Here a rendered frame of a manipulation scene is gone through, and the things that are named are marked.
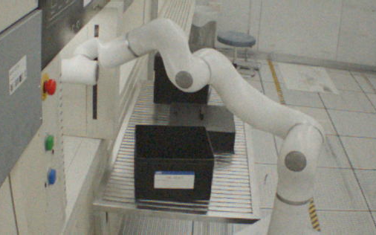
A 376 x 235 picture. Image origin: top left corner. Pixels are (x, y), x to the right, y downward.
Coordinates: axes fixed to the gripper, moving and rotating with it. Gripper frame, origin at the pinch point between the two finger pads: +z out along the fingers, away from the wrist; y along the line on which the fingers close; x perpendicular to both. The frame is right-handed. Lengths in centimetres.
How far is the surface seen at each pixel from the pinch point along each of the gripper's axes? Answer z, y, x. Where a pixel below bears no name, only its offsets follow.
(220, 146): -77, 34, -40
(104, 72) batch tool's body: -30.8, 15.4, -5.1
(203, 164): -70, -5, -28
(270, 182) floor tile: -119, 143, -120
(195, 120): -65, 42, -33
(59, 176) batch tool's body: -30, -44, -16
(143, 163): -50, -8, -28
